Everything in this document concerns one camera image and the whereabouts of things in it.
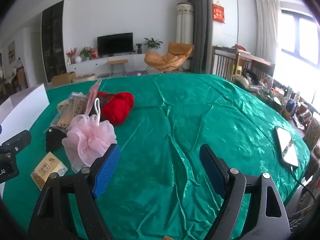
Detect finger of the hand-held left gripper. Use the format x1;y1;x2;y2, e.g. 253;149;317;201
0;130;32;153

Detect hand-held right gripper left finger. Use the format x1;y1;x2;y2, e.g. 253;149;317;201
27;144;121;240

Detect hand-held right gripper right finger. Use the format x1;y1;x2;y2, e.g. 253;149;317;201
199;144;292;240

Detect pink bath loofah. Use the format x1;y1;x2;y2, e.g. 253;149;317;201
62;98;117;173

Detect white board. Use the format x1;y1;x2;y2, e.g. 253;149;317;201
0;84;50;145

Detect packet of cotton swabs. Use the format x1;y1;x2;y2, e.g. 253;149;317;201
50;92;90;130

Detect pink plastic packet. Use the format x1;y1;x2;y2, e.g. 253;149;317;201
85;79;102;115

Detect black pouch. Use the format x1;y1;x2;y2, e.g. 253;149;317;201
45;127;68;153

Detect small yellow cardboard box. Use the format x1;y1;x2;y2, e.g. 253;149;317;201
30;152;68;190

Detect beige folded cloth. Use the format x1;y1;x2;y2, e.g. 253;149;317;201
57;99;70;112

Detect red yarn ball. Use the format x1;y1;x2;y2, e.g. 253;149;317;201
96;92;135;127

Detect green tablecloth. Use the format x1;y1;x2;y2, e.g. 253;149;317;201
0;74;310;240

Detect smartphone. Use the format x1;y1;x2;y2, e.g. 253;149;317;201
275;126;300;168

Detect red flowers in vase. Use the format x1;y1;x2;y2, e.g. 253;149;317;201
66;48;77;65

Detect pile of household clutter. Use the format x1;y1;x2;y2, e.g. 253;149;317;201
234;69;320;155

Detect black display cabinet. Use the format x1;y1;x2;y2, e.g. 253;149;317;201
41;0;67;83

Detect white television cabinet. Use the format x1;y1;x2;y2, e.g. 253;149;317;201
66;52;150;77

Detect wooden bench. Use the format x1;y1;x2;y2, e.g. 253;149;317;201
106;59;129;76

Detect wooden crib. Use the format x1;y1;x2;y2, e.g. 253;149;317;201
212;45;274;83

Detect orange lounge chair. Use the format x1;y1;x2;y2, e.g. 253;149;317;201
144;42;194;74

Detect black television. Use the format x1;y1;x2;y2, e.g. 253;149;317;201
97;32;134;55

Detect large green potted plant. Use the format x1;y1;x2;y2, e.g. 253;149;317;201
144;37;163;50

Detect grey curtain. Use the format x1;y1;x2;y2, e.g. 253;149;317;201
187;0;213;74

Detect covered standing air conditioner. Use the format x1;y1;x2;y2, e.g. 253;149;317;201
176;2;194;45

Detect white curtain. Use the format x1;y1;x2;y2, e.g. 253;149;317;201
255;0;282;65

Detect window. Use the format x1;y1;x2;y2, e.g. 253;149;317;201
280;10;320;60

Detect black charging cable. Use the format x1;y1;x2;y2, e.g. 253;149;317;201
290;166;317;203

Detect framed wall painting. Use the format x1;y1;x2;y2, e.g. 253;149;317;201
7;41;16;64

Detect red wall hanging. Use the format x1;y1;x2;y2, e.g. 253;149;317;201
212;1;226;23

